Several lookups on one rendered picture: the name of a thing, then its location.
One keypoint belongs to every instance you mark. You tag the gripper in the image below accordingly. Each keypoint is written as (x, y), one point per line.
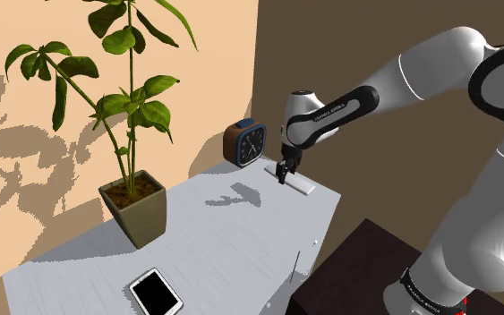
(290, 158)

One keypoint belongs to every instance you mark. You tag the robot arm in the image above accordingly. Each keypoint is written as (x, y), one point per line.
(474, 235)

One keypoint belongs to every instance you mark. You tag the white remote control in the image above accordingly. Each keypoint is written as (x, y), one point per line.
(300, 184)

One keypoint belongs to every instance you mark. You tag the brown and blue alarm clock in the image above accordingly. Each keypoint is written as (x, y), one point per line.
(248, 144)

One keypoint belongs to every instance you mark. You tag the grey table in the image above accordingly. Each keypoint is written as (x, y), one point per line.
(234, 244)

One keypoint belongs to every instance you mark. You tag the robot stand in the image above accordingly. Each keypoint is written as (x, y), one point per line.
(356, 270)

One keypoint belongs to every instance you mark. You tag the green potted plant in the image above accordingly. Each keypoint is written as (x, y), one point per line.
(138, 209)

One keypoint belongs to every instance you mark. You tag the white tablet with black screen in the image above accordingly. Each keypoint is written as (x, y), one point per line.
(155, 293)

